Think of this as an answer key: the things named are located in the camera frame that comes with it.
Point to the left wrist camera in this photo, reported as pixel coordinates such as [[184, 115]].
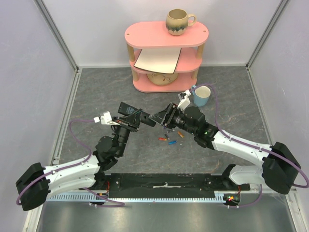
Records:
[[105, 118]]

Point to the white cable duct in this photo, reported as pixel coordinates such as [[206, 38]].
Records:
[[89, 197]]

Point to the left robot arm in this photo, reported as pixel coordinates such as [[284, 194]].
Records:
[[38, 183]]

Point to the white square plate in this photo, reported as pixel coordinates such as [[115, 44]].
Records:
[[159, 60]]

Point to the beige bird-painted bowl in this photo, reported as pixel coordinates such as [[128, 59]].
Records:
[[162, 79]]

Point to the light blue mug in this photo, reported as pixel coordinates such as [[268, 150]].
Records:
[[201, 95]]

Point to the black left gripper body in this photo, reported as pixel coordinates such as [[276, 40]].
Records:
[[126, 123]]

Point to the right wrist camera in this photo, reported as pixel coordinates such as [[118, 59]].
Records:
[[184, 100]]

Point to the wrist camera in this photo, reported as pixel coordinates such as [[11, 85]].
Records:
[[105, 118], [184, 100]]

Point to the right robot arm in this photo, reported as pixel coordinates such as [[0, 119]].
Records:
[[272, 165]]

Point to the beige ceramic mug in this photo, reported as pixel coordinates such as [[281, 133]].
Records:
[[178, 20]]

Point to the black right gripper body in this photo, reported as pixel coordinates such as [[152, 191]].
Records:
[[170, 116]]

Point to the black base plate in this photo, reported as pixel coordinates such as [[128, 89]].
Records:
[[166, 185]]

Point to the pink three-tier shelf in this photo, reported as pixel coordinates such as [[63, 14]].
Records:
[[144, 35]]

